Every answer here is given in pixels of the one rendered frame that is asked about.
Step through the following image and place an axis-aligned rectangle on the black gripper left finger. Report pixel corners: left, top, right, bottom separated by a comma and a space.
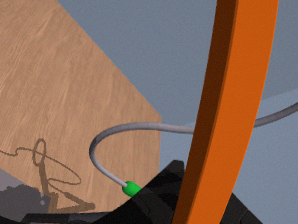
92, 160, 185, 224

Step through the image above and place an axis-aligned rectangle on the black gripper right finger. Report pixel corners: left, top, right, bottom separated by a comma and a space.
220, 192, 262, 224

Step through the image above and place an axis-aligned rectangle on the orange curved bar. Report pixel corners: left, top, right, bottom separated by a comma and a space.
172, 0, 278, 224

